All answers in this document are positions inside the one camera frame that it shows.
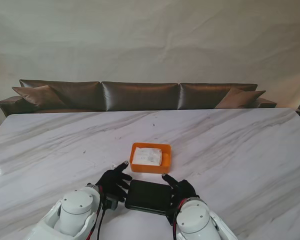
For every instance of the white green tissue pack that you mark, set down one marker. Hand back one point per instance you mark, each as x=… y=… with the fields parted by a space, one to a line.
x=148 y=156

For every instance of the small white paper scrap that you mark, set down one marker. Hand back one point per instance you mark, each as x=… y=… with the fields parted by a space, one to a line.
x=113 y=165

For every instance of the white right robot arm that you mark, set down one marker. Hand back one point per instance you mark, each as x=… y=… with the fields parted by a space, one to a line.
x=202 y=220

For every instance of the brown leather sofa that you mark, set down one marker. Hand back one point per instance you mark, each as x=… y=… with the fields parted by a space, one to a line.
x=140 y=96

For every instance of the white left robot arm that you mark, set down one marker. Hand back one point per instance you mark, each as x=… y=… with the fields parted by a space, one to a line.
x=70 y=215

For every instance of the orange plastic tissue box cover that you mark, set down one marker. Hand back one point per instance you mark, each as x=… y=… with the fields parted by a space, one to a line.
x=140 y=168

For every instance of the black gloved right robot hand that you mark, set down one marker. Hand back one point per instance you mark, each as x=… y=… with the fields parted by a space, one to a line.
x=183 y=190

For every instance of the black tissue box base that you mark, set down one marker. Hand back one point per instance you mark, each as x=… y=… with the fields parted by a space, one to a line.
x=147 y=197

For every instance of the brown throw pillow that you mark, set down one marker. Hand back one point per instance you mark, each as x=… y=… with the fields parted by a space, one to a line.
x=40 y=96
x=240 y=98

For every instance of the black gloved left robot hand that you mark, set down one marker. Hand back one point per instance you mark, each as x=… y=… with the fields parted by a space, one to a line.
x=112 y=183

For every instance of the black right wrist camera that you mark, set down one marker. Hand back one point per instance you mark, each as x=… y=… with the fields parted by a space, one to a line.
x=171 y=217

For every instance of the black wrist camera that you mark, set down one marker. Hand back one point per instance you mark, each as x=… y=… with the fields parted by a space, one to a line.
x=110 y=202
x=171 y=217

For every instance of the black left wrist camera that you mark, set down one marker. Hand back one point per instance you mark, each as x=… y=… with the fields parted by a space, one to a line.
x=110 y=202

